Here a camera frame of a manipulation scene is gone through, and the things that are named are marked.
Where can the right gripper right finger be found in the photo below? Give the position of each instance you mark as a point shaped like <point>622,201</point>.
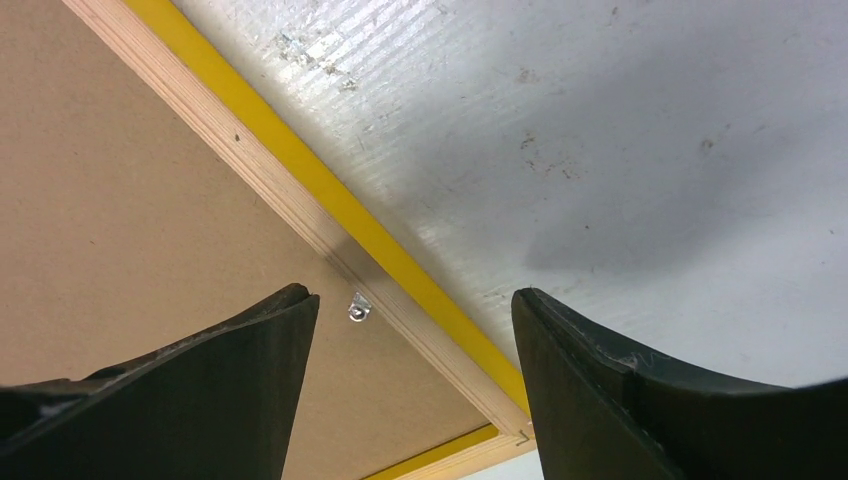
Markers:
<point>605,406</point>

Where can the yellow picture frame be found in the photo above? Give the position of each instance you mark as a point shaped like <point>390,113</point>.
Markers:
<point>175,60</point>

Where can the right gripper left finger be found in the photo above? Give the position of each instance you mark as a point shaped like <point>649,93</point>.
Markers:
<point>219,404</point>

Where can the brown backing board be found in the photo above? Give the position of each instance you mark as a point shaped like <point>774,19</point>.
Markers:
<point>123,232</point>

